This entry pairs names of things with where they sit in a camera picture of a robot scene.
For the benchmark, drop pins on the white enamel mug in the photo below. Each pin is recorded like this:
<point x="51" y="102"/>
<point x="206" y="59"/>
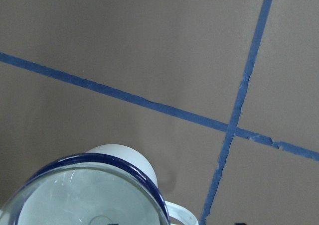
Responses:
<point x="132" y="162"/>

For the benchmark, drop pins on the brown paper table cover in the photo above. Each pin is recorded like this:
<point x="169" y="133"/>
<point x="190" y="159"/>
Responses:
<point x="221" y="96"/>

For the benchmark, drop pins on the clear plastic funnel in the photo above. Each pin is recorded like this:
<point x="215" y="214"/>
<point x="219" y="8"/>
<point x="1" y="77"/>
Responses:
<point x="84" y="194"/>

